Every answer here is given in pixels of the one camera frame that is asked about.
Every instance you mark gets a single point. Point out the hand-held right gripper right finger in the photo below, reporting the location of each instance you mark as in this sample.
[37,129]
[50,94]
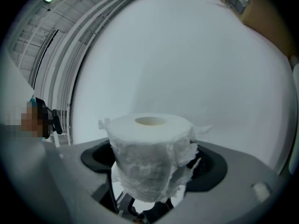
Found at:
[238,183]

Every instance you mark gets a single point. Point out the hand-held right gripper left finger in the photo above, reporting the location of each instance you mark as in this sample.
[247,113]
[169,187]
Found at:
[70,176]

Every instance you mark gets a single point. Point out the thick white toilet paper roll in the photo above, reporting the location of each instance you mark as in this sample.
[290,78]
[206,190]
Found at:
[149,143]

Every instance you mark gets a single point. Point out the person's face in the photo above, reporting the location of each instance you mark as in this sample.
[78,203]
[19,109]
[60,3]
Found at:
[30,122]

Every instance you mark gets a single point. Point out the teal hair clip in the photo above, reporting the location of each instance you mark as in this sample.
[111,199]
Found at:
[33,100]

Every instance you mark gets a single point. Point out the white air conditioner unit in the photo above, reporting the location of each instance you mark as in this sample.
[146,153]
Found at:
[46,52]

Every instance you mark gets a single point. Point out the large cardboard box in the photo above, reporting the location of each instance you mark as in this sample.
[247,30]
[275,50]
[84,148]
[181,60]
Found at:
[264,20]

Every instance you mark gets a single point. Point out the black head-mounted camera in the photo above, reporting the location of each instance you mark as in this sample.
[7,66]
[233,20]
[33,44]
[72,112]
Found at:
[57,122]

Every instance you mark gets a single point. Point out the black switch panel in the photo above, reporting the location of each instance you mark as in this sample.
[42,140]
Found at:
[237,3]

